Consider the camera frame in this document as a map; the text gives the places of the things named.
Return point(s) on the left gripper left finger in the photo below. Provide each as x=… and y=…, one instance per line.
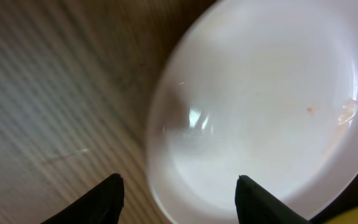
x=101, y=205

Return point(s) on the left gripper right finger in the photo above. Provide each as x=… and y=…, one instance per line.
x=255, y=205

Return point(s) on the white plate front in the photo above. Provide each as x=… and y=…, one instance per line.
x=267, y=89

